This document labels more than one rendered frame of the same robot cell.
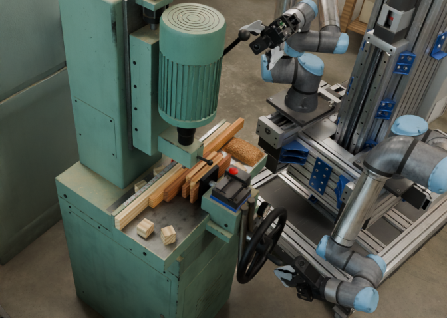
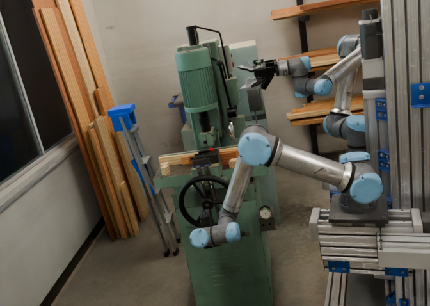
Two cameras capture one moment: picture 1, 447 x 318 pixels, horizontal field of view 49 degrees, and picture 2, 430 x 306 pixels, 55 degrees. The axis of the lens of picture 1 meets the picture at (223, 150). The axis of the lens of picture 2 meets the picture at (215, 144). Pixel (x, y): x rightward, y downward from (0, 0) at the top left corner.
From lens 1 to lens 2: 2.00 m
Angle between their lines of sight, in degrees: 63
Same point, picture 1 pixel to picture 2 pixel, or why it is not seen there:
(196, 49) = (178, 61)
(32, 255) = not seen: hidden behind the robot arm
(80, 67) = not seen: hidden behind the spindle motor
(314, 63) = (354, 120)
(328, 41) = (310, 84)
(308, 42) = (299, 84)
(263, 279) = not seen: outside the picture
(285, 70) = (334, 123)
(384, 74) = (367, 119)
